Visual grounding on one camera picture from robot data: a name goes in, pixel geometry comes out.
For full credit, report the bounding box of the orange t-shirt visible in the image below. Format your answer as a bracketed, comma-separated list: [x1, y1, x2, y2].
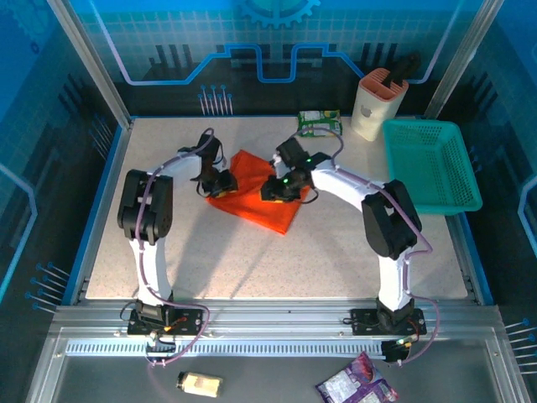
[205, 149, 311, 237]

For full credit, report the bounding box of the green snack packet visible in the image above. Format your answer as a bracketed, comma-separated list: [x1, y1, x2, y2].
[295, 109, 344, 139]

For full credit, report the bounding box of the white pink-topped knife block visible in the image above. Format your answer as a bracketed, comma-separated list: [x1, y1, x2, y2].
[350, 66, 410, 143]

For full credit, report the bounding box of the teal plastic basket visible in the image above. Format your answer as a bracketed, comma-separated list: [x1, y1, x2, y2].
[381, 118, 483, 216]

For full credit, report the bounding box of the small pale yellow bottle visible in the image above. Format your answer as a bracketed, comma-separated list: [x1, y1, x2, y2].
[175, 370, 224, 399]

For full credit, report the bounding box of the purple snack packet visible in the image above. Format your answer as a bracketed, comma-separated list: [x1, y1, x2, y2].
[315, 351, 399, 403]

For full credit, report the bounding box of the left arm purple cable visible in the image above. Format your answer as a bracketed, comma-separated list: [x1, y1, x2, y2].
[136, 128, 216, 370]

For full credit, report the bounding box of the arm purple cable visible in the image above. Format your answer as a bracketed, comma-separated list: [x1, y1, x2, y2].
[293, 127, 441, 367]
[136, 128, 216, 370]

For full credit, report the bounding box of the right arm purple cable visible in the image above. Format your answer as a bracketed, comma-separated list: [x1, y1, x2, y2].
[293, 127, 441, 367]

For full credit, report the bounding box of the aluminium frame rail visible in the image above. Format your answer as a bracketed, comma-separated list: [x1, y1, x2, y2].
[49, 298, 503, 340]

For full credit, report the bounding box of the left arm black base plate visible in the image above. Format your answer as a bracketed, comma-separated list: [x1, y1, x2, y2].
[127, 308, 205, 337]

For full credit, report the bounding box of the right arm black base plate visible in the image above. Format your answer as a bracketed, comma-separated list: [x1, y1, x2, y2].
[349, 307, 428, 337]

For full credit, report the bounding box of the slotted white cable duct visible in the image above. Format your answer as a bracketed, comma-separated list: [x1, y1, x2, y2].
[65, 338, 387, 360]

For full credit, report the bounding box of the black knife handle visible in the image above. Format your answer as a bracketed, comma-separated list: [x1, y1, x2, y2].
[388, 50, 423, 89]

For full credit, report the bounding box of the small black wiring bracket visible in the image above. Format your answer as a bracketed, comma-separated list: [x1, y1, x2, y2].
[144, 331, 177, 356]
[380, 335, 420, 365]

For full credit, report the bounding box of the aluminium frame post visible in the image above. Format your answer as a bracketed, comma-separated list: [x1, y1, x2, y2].
[46, 0, 135, 130]
[422, 0, 507, 122]

